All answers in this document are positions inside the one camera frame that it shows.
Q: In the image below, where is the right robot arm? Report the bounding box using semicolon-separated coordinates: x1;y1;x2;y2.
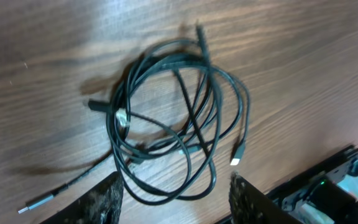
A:
267;144;358;223

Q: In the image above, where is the black cable bundle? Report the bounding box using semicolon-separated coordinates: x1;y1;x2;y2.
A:
17;24;251;215

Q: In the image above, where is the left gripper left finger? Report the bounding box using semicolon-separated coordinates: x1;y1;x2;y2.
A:
41;172;124;224

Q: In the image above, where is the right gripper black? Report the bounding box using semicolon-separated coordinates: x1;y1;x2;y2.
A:
267;144;358;212

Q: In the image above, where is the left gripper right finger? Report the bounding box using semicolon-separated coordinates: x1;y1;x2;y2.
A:
229;172;301;224

